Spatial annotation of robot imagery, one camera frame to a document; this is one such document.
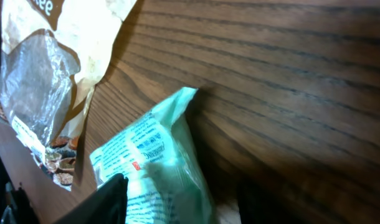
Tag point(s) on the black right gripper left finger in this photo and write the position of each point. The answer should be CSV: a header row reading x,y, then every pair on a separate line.
x,y
105,206

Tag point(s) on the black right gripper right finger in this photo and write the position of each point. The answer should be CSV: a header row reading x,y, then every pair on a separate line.
x,y
258,206

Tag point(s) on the small teal packet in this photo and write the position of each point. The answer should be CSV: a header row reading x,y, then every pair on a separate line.
x,y
157,155

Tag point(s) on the clear plastic snack bag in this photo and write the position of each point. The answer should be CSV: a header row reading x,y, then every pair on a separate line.
x,y
53,53

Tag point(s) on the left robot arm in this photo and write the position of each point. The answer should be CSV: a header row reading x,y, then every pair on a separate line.
x,y
15,206

